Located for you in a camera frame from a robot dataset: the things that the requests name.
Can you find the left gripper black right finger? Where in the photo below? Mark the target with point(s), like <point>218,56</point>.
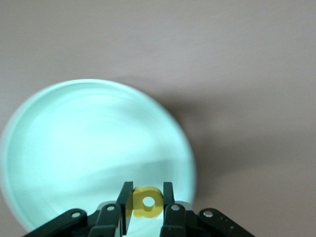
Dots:
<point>177,222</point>

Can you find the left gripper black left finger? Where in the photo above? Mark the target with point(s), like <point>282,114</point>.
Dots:
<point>106,222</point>

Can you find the pale green plate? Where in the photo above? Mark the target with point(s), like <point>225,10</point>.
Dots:
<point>86,148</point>

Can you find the yellow letter a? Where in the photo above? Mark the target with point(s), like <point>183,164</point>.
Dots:
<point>138,209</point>

